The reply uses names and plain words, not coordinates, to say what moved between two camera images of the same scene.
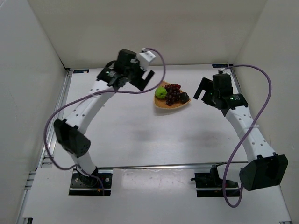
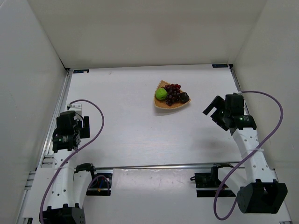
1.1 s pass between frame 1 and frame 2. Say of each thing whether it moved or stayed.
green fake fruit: stayed
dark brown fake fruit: stayed
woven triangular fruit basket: stayed
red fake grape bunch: stayed
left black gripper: moved
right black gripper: moved
